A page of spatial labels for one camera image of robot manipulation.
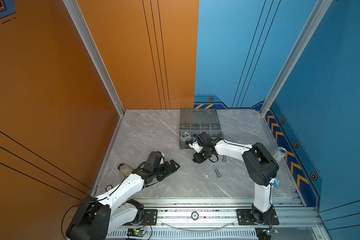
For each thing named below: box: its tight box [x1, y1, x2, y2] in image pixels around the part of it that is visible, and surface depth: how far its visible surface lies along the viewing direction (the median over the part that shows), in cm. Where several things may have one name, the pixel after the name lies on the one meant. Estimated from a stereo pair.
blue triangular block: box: [273, 178, 281, 188], surface depth 84 cm
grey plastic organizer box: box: [179, 108, 223, 149], surface depth 114 cm
